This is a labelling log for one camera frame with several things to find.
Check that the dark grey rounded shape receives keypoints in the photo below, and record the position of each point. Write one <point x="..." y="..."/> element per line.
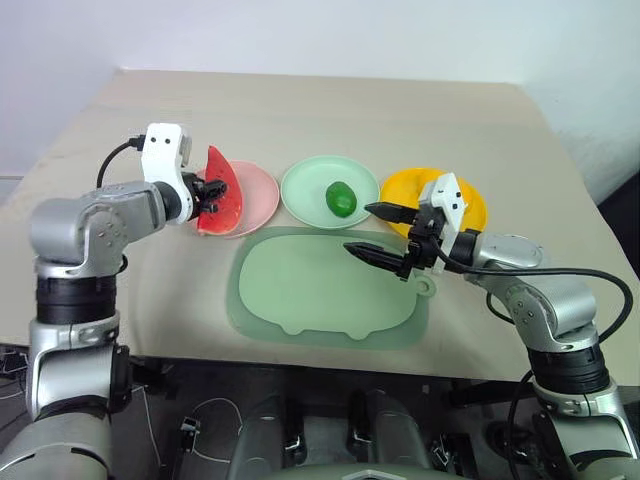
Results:
<point x="262" y="435"/>
<point x="395" y="430"/>

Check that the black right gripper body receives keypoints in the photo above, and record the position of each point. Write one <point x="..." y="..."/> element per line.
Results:
<point x="424" y="240"/>

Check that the translucent green silicone mat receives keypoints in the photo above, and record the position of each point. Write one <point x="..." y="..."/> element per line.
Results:
<point x="415" y="330"/>

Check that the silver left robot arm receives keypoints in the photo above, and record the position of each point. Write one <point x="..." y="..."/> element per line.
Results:
<point x="75" y="225"/>

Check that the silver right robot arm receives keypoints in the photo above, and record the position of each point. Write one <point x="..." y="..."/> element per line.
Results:
<point x="555" y="305"/>

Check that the pink plate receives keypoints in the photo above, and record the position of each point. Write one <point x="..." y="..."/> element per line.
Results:
<point x="257" y="195"/>

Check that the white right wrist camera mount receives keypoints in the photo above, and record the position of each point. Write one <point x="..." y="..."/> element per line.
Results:
<point x="452" y="200"/>

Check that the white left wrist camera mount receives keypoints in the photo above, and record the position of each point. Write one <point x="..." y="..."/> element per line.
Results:
<point x="160" y="160"/>

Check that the red watermelon slice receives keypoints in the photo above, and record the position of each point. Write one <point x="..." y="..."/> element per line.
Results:
<point x="224" y="200"/>

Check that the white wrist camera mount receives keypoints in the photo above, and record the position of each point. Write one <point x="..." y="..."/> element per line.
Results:
<point x="160" y="160"/>
<point x="452" y="200"/>

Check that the light green cutting board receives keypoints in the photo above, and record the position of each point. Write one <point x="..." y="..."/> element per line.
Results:
<point x="320" y="285"/>

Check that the beige table cover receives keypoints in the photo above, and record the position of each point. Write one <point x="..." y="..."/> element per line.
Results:
<point x="350" y="120"/>

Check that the yellow plate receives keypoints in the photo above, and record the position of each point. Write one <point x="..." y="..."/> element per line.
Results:
<point x="400" y="187"/>

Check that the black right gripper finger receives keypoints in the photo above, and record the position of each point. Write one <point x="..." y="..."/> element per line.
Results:
<point x="377" y="255"/>
<point x="392" y="212"/>

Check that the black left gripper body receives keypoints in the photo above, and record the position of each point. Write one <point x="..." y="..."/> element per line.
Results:
<point x="192" y="191"/>

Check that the light green plate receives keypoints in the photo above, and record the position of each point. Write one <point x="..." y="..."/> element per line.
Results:
<point x="305" y="192"/>

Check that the green round fruit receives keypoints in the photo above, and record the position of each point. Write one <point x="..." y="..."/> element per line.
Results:
<point x="341" y="199"/>

